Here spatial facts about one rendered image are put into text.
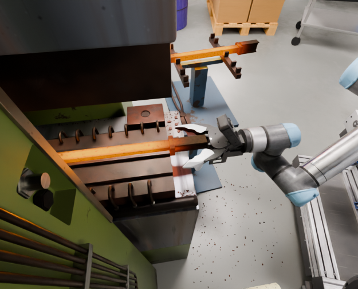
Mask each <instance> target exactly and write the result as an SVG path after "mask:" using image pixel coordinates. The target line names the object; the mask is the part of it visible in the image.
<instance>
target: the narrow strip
mask: <svg viewBox="0 0 358 289"><path fill-rule="evenodd" d="M0 109H1V110H2V111H3V112H4V113H5V114H6V115H7V116H8V117H9V118H10V120H11V121H12V122H13V123H14V124H15V125H16V126H17V127H18V128H19V129H20V130H21V131H22V132H23V133H24V134H25V135H26V136H27V137H28V138H29V139H30V140H31V141H32V142H33V143H34V144H35V145H36V146H37V147H38V148H39V149H40V150H41V151H42V153H43V154H44V155H45V156H46V157H47V158H48V159H49V160H50V161H51V162H52V163H53V164H54V165H55V166H56V167H57V168H58V169H59V171H60V172H62V173H63V175H64V176H66V178H67V179H68V180H70V182H71V183H72V184H74V186H75V187H76V188H77V189H78V190H79V191H80V192H81V193H82V194H83V195H84V196H85V197H86V198H87V199H88V200H89V201H90V202H91V204H92V205H93V206H94V207H95V208H96V209H97V210H98V211H99V212H100V213H101V214H102V215H103V216H104V217H105V218H106V219H107V220H108V221H109V222H110V223H112V220H113V217H112V216H111V215H110V214H109V213H108V211H107V210H106V209H105V208H104V207H103V206H102V204H101V203H100V202H99V201H98V200H97V198H96V197H95V196H94V195H93V194H92V193H91V192H90V190H89V189H88V188H87V187H86V186H85V185H84V184H83V182H82V181H81V180H80V179H79V177H78V176H76V174H75V173H74V172H73V171H72V169H71V168H70V167H69V166H68V165H67V164H66V163H65V161H64V160H63V159H62V158H61V157H60V156H59V155H58V153H57V152H56V151H55V150H54V148H53V147H52V146H51V145H50V144H49V143H48V142H47V140H46V139H45V138H44V137H43V136H42V135H41V134H40V132H39V131H38V130H37V129H36V128H35V127H34V126H33V125H32V123H31V122H30V121H29V120H28V118H27V117H26V116H25V115H24V114H23V113H22V111H21V110H20V109H19V108H18V107H17V106H16V105H15V104H14V102H13V101H12V100H11V98H9V97H8V96H7V94H6V93H5V92H4V91H3V89H2V88H1V87H0Z"/></svg>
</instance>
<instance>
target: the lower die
mask: <svg viewBox="0 0 358 289"><path fill-rule="evenodd" d="M159 130H160V132H157V129H156V128H150V129H145V130H144V134H141V130H135V131H128V136H126V135H125V132H114V133H112V138H110V137H109V134H98V135H95V136H96V139H95V140H94V139H93V136H92V135H88V136H79V139H80V141H79V142H78V141H77V140H76V137H72V138H62V140H63V143H60V141H59V139H52V140H47V142H48V143H49V144H50V145H51V146H52V147H53V148H54V150H55V151H56V152H57V153H60V152H65V151H75V150H84V149H93V148H99V147H109V146H118V145H128V144H134V143H143V142H153V141H158V140H167V139H168V136H167V129H166V127H161V128H159ZM66 164H67V165H68V166H69V167H70V168H71V169H72V171H73V172H74V173H75V174H76V176H78V177H79V179H80V180H81V181H82V182H83V184H84V185H85V186H86V187H87V188H88V189H90V188H93V189H94V190H95V191H96V193H95V194H93V195H94V196H95V197H96V198H97V200H98V201H99V202H100V203H101V204H102V206H103V207H105V208H107V207H112V204H111V203H110V202H109V199H108V187H109V186H110V185H112V186H113V187H114V188H115V191H114V192H113V191H111V195H112V199H113V200H114V202H115V204H116V205H117V206H120V205H128V204H132V202H131V200H130V199H129V196H128V184H129V183H132V185H133V189H131V192H132V197H133V199H134V201H135V203H140V202H148V201H150V197H149V195H148V186H147V182H148V180H150V181H151V183H152V186H151V191H152V196H153V199H154V201H156V200H163V199H168V198H176V197H175V184H174V176H173V171H172V163H171V156H170V150H168V151H158V152H153V153H144V154H135V155H126V156H120V157H112V158H102V159H93V160H88V161H78V162H69V163H66Z"/></svg>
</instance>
